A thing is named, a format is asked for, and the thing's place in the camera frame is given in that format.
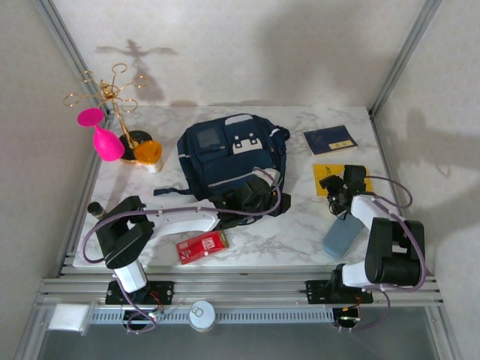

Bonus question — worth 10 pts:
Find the yellow notebook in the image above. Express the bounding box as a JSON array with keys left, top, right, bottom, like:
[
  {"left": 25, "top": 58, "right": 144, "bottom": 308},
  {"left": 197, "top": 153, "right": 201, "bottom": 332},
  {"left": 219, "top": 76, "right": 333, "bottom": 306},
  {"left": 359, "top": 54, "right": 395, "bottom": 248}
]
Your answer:
[{"left": 313, "top": 163, "right": 374, "bottom": 198}]

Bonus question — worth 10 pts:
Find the dark blue notebook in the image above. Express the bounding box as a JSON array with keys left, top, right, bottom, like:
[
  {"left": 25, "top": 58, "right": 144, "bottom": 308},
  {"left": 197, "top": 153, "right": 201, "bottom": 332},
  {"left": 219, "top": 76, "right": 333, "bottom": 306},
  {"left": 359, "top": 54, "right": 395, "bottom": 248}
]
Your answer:
[{"left": 302, "top": 125, "right": 359, "bottom": 155}]

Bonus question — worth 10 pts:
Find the navy blue backpack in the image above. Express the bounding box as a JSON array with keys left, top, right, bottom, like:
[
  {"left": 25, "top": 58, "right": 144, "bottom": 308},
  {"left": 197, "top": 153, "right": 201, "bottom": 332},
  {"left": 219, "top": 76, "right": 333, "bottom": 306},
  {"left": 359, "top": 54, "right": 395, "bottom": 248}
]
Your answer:
[{"left": 153, "top": 112, "right": 293, "bottom": 228}]

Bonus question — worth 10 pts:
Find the grey-blue pencil case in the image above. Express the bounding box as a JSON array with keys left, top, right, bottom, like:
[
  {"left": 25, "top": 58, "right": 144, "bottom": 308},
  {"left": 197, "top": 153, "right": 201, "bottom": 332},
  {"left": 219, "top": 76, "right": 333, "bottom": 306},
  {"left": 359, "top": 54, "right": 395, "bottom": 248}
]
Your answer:
[{"left": 322, "top": 213, "right": 364, "bottom": 259}]

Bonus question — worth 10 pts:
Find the red carton box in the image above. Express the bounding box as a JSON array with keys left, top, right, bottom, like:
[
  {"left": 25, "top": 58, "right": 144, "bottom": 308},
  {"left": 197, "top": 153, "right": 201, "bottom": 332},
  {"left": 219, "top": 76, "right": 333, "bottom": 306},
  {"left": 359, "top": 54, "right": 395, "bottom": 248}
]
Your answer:
[{"left": 175, "top": 230, "right": 230, "bottom": 266}]

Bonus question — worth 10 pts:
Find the orange translucent cup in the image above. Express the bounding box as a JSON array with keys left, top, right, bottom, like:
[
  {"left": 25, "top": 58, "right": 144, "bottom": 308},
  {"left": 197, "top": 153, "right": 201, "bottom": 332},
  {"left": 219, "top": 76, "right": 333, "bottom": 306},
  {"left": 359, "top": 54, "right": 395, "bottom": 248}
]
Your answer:
[{"left": 133, "top": 139, "right": 164, "bottom": 173}]

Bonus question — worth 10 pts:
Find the silver tin can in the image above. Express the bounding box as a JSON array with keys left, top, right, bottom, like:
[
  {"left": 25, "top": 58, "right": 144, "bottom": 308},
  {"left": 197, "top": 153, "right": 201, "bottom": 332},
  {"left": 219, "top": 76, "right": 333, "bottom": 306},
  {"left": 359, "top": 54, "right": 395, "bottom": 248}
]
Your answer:
[{"left": 188, "top": 301, "right": 215, "bottom": 332}]

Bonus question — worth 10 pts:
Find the small black bottle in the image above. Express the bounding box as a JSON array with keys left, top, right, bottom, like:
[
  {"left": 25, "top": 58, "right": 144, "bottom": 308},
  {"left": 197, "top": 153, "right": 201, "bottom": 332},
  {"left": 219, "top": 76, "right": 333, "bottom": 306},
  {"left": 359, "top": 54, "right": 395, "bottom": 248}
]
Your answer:
[{"left": 87, "top": 201, "right": 110, "bottom": 222}]

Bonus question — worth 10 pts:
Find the pink goblet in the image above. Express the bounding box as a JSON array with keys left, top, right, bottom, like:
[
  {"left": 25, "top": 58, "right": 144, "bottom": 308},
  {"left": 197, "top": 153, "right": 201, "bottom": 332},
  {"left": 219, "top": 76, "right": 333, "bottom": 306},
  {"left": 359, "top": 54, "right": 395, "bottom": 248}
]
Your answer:
[{"left": 77, "top": 107, "right": 125, "bottom": 162}]

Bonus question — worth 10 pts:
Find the white foam block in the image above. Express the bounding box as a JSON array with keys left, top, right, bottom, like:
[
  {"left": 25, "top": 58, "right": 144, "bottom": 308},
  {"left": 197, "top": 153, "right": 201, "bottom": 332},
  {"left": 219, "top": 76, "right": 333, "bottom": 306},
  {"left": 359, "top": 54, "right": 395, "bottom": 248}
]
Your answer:
[{"left": 48, "top": 304, "right": 91, "bottom": 333}]

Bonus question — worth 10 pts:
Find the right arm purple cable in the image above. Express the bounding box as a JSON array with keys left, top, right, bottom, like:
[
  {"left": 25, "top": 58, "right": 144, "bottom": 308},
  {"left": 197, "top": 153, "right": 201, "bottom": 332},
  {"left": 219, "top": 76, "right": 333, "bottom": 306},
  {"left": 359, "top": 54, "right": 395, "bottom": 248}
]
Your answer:
[{"left": 352, "top": 175, "right": 428, "bottom": 333}]

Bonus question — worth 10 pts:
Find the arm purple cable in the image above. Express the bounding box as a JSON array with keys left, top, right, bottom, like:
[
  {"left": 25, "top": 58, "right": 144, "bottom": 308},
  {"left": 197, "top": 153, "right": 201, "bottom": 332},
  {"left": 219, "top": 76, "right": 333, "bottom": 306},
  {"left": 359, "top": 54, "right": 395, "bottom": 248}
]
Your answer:
[
  {"left": 82, "top": 166, "right": 283, "bottom": 335},
  {"left": 352, "top": 175, "right": 428, "bottom": 333}
]

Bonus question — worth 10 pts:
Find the aluminium frame rail base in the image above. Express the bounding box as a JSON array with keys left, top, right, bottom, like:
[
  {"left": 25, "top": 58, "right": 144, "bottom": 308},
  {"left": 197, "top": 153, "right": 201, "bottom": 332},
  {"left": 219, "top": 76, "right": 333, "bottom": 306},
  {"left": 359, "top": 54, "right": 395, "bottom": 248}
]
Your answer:
[{"left": 35, "top": 254, "right": 446, "bottom": 309}]

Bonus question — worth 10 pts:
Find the grey slotted cable duct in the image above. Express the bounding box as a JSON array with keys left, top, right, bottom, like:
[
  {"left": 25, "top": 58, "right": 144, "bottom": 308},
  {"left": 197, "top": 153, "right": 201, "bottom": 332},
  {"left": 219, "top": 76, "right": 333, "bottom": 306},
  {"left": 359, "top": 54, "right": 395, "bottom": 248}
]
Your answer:
[{"left": 89, "top": 305, "right": 335, "bottom": 326}]

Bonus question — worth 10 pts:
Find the gold wire glass rack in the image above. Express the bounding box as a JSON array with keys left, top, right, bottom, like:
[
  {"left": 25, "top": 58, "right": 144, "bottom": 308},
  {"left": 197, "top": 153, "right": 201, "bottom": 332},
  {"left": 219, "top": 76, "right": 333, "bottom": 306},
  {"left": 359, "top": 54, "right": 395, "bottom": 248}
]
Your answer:
[{"left": 62, "top": 63, "right": 153, "bottom": 163}]

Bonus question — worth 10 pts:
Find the aluminium frame post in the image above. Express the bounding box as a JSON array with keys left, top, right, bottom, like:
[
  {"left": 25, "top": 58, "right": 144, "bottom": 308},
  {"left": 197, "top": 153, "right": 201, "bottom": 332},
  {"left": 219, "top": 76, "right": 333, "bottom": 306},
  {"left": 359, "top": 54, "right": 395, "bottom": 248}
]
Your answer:
[
  {"left": 368, "top": 0, "right": 444, "bottom": 118},
  {"left": 35, "top": 0, "right": 116, "bottom": 116}
]

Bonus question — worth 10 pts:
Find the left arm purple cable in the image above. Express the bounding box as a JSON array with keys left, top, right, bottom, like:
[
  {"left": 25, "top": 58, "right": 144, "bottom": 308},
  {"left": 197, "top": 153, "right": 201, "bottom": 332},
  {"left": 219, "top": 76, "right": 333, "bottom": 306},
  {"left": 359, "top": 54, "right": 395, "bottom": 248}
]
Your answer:
[{"left": 82, "top": 166, "right": 283, "bottom": 335}]

